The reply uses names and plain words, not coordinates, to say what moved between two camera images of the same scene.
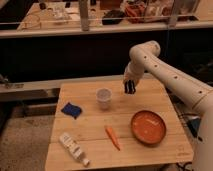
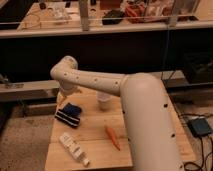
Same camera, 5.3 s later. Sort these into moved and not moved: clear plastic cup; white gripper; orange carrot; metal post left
Moved: white gripper
Not moved: orange carrot; metal post left; clear plastic cup
